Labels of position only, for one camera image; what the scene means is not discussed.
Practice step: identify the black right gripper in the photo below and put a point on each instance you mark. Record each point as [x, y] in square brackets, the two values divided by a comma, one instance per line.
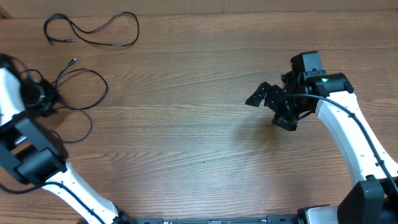
[272, 93]

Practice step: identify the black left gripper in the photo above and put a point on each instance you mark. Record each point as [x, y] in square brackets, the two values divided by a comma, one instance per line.
[51, 94]

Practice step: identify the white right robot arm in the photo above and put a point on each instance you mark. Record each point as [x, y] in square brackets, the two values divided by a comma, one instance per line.
[308, 89]

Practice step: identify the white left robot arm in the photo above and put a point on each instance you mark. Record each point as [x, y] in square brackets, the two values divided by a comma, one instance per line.
[35, 155]

